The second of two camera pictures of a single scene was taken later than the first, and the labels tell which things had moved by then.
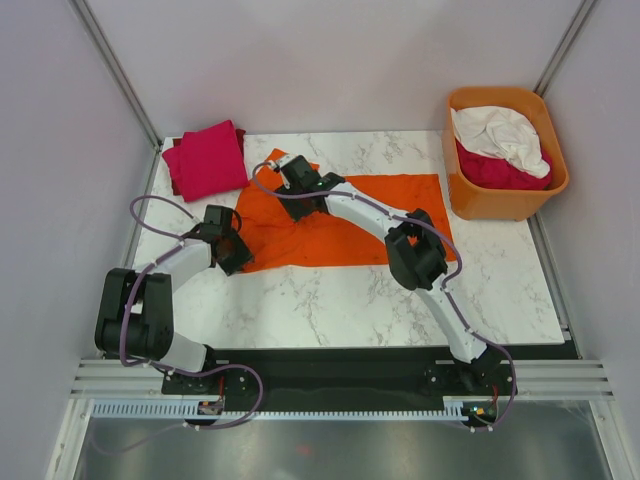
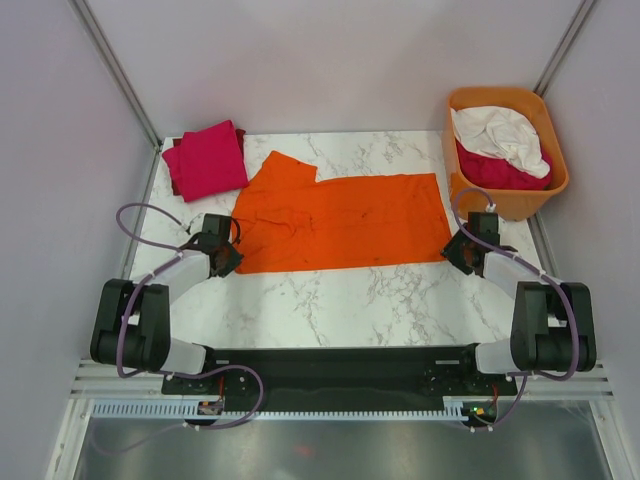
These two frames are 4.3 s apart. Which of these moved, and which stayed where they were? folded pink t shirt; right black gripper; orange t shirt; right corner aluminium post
Moved: right black gripper
Stayed: folded pink t shirt; orange t shirt; right corner aluminium post
